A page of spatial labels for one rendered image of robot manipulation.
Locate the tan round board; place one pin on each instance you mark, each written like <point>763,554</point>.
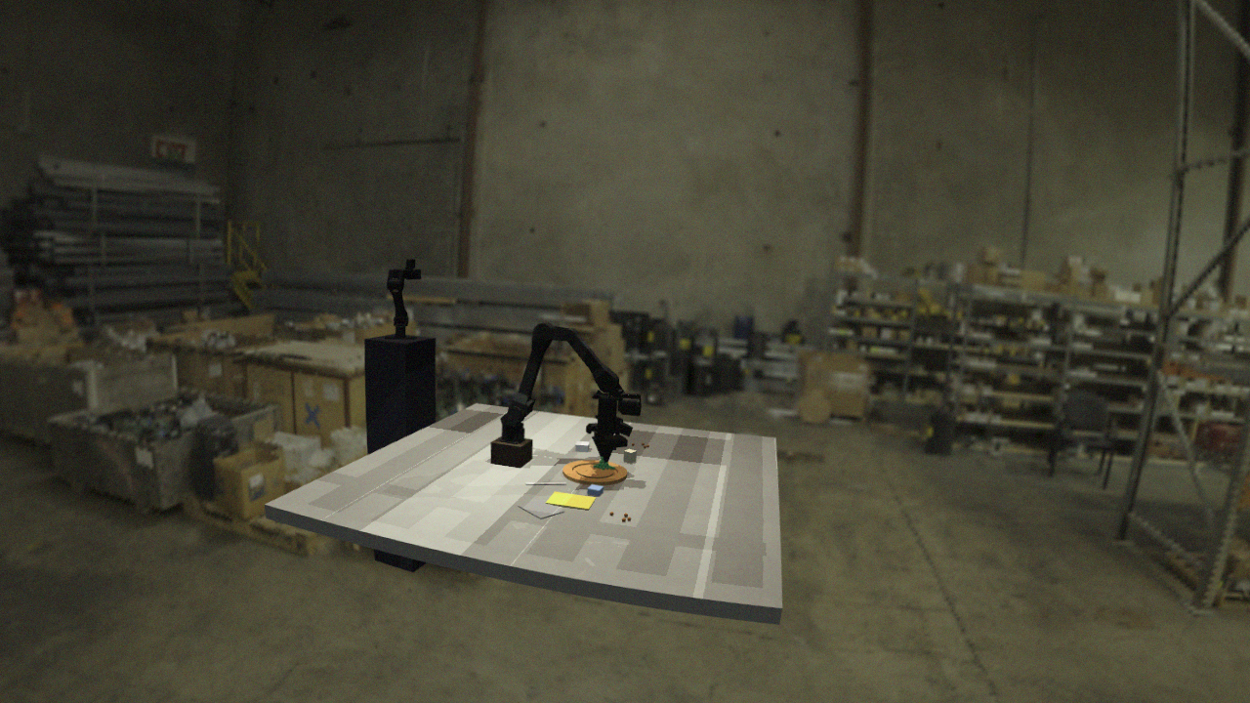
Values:
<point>583,472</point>

